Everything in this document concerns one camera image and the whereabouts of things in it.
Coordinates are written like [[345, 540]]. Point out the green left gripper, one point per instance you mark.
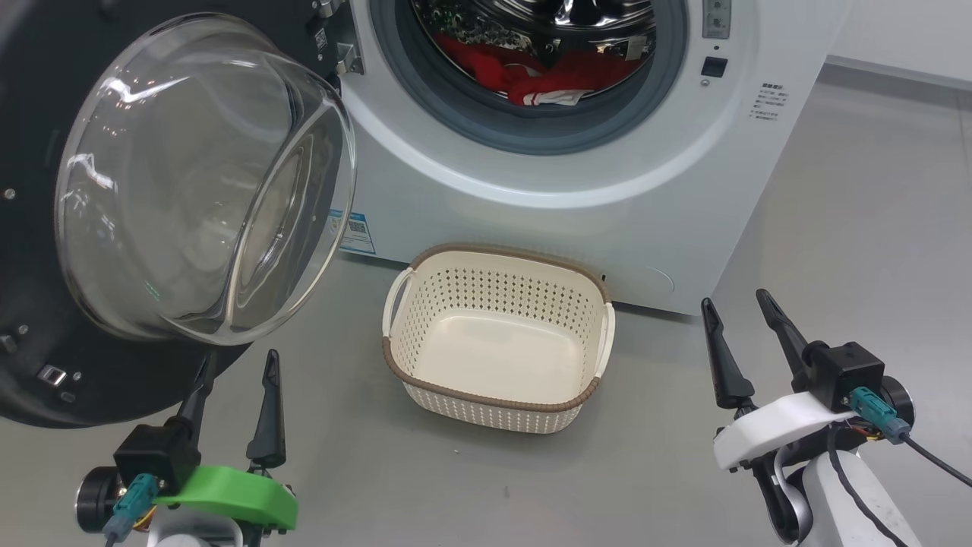
[[235, 494]]

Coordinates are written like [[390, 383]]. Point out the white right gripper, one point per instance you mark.
[[767, 429]]

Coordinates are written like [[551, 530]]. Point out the black round glass washer door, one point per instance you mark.
[[45, 304]]

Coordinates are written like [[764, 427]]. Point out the red and white garment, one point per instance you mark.
[[547, 76]]

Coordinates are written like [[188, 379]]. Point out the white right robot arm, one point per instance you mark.
[[873, 509]]

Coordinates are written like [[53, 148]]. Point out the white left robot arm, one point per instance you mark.
[[190, 532]]

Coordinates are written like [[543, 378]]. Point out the white front-load washing machine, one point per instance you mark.
[[607, 220]]

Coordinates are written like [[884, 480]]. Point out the cream perforated laundry basket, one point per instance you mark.
[[501, 357]]

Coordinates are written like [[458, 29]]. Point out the blue energy label sticker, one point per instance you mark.
[[357, 232]]

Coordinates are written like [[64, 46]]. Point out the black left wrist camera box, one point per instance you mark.
[[156, 456]]

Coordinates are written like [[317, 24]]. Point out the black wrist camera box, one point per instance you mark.
[[847, 368], [156, 456]]

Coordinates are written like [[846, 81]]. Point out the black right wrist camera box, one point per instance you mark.
[[847, 368]]

